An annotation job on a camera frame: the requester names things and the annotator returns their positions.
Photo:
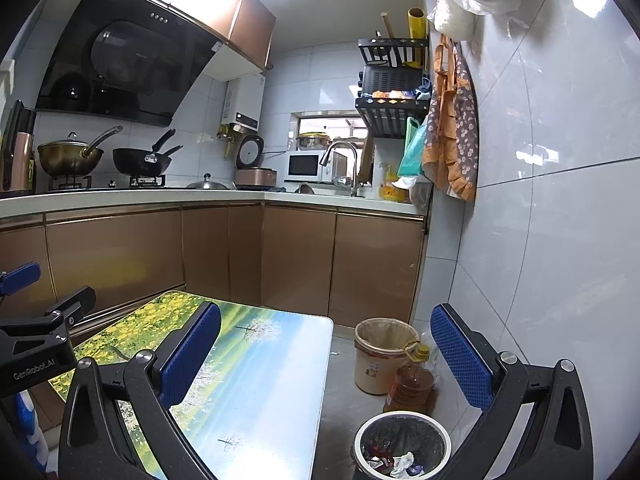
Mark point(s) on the steel bowl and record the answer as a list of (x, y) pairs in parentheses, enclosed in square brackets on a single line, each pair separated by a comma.
[(305, 188)]

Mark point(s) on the green plastic bag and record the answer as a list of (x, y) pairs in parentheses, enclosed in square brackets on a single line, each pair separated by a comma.
[(412, 155)]

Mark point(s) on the wooden rolling pin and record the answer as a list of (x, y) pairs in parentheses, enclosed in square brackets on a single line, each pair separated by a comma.
[(387, 25)]

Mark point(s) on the black frying pan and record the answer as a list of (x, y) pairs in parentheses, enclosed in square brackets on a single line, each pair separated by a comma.
[(135, 160)]

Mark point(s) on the cooking oil bottle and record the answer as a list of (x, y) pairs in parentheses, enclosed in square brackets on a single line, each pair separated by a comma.
[(407, 385)]

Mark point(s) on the steel pot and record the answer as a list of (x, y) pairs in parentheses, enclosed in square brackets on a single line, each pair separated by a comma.
[(315, 140)]

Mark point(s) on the yellow bottle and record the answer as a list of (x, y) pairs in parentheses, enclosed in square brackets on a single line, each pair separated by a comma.
[(387, 185)]

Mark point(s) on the steel faucet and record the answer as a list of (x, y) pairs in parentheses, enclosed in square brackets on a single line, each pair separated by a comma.
[(340, 145)]

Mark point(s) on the black wall rack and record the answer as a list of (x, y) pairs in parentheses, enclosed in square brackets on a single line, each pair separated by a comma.
[(385, 115)]

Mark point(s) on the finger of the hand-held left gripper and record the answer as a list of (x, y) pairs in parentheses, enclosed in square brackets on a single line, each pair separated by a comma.
[(20, 280), (75, 302)]

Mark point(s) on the dark sauce bottle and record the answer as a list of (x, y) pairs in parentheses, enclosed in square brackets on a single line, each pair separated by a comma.
[(32, 175)]

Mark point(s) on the steel pot lid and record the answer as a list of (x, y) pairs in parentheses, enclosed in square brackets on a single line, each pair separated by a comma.
[(207, 182)]

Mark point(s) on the blue white cloth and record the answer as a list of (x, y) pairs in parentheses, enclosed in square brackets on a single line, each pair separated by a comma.
[(25, 410)]

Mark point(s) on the black range hood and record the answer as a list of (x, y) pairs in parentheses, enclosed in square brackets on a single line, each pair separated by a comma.
[(125, 60)]

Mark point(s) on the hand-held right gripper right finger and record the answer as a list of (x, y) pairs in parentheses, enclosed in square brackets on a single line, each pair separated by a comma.
[(460, 355)]

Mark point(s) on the gas cooktop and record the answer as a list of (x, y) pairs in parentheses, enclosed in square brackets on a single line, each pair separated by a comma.
[(100, 187)]

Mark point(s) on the beige bucket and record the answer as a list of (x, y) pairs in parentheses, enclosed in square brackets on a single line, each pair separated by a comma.
[(375, 365)]

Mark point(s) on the floral orange apron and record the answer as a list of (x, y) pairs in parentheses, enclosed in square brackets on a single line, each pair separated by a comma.
[(455, 125)]

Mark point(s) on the red snack packet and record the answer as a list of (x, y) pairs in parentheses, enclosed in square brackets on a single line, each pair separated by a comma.
[(377, 452)]

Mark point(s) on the orange snack packets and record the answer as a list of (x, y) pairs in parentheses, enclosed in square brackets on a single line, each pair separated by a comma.
[(392, 94)]

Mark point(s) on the white plastic bag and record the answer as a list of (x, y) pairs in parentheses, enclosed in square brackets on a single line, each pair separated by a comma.
[(407, 182)]

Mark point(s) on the white trash bin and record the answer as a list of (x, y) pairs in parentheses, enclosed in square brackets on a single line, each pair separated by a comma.
[(400, 435)]

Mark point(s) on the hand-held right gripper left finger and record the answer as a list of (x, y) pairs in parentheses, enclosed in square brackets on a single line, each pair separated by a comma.
[(192, 360)]

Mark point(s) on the white microwave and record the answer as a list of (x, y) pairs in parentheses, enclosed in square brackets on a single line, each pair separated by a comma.
[(302, 165)]

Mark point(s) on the kitchen window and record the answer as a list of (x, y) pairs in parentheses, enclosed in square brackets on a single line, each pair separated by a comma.
[(340, 125)]

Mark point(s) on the copper rice cooker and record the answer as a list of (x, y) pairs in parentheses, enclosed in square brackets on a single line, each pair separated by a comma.
[(255, 177)]

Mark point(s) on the white water heater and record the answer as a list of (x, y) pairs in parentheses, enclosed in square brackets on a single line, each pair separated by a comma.
[(245, 100)]

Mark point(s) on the yellow gas pipe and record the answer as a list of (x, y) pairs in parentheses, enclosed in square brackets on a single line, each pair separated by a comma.
[(227, 145)]

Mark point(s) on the yellow film roll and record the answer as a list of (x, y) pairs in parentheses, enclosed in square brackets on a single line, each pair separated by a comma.
[(416, 22)]

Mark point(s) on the golden wok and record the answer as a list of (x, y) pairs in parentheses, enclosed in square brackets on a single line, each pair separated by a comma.
[(65, 160)]

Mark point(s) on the white kitchen countertop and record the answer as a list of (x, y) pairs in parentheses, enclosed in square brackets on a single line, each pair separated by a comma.
[(125, 197)]

